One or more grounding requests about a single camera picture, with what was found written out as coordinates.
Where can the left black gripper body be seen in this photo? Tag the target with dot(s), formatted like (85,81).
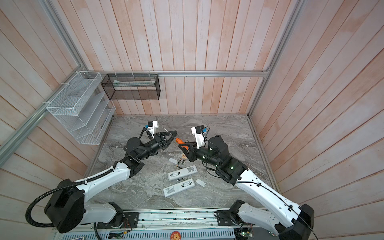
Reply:
(158,137)

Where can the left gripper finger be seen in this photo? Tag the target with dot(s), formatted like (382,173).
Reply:
(169,137)
(169,133)

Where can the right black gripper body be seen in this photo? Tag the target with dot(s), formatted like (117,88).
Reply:
(194,154)

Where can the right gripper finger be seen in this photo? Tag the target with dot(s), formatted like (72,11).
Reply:
(188,145)
(185,151)

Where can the orange handled screwdriver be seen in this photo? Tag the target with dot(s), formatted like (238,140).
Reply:
(182,144)

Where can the white battery cover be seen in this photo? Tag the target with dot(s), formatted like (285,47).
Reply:
(173,161)
(201,183)

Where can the white remote control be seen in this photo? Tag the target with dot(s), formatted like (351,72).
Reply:
(182,173)
(178,187)

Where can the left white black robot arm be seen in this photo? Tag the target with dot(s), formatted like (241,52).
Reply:
(68,207)

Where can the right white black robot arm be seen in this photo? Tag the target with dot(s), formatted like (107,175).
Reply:
(282,217)

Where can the red round sticker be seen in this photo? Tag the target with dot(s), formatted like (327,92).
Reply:
(175,236)

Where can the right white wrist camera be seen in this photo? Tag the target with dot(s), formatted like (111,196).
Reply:
(200,136)

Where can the black wire mesh basket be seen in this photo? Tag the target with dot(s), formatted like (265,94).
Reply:
(132,87)

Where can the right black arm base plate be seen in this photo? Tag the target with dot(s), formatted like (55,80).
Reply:
(228,217)

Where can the horizontal aluminium wall rail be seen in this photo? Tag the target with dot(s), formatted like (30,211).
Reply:
(241,73)

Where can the aluminium front rail frame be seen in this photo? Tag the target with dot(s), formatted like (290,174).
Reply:
(193,224)

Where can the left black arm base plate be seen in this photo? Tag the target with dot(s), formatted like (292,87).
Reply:
(126,220)

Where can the white wire mesh shelf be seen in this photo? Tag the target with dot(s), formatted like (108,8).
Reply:
(83,111)

